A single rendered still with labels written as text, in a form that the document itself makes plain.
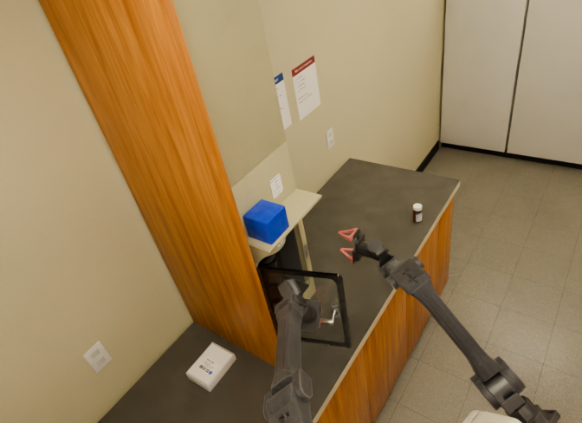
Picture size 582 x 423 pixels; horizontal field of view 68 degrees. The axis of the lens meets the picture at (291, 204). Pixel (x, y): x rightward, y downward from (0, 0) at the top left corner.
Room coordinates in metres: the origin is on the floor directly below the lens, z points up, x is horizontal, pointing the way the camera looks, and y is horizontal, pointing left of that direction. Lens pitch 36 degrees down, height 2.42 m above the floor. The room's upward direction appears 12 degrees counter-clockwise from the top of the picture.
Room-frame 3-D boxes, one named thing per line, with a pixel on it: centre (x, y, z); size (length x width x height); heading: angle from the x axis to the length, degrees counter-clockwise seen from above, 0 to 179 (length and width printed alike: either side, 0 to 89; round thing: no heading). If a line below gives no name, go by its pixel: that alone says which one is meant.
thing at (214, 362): (1.04, 0.44, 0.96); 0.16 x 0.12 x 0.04; 139
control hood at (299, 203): (1.17, 0.03, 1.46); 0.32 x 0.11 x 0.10; 138
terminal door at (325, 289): (1.03, 0.03, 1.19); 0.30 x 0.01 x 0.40; 66
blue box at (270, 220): (1.11, 0.09, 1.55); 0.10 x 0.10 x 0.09; 48
